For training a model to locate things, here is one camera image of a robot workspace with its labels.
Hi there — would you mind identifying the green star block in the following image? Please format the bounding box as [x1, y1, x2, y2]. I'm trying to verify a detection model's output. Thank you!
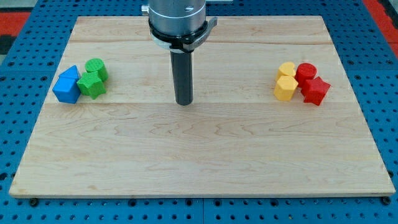
[77, 72, 106, 100]

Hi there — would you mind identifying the yellow hexagon block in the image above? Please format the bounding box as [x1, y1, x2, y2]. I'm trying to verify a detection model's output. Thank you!
[274, 76, 299, 101]

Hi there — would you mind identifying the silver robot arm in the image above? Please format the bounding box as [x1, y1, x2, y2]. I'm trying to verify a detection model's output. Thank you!
[141, 0, 218, 54]

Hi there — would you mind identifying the yellow heart block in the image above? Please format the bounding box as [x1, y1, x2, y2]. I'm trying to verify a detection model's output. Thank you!
[275, 62, 296, 81]

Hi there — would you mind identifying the wooden board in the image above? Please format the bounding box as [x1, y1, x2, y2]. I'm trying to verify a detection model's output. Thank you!
[9, 16, 396, 198]

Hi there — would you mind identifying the green cylinder block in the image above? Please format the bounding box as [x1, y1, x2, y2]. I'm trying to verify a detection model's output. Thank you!
[85, 58, 108, 82]

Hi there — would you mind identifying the blue cube block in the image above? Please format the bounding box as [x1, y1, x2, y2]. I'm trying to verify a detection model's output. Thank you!
[52, 77, 81, 104]

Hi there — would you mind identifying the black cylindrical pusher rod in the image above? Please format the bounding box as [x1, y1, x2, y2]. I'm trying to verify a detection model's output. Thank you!
[170, 52, 193, 106]

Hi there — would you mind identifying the blue triangle block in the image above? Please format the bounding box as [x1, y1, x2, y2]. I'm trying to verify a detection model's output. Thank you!
[59, 65, 80, 80]

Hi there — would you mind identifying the red cylinder block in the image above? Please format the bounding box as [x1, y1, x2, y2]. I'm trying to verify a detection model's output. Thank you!
[295, 63, 317, 87]

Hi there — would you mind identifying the red star block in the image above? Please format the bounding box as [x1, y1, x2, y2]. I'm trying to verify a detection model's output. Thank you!
[301, 77, 331, 106]

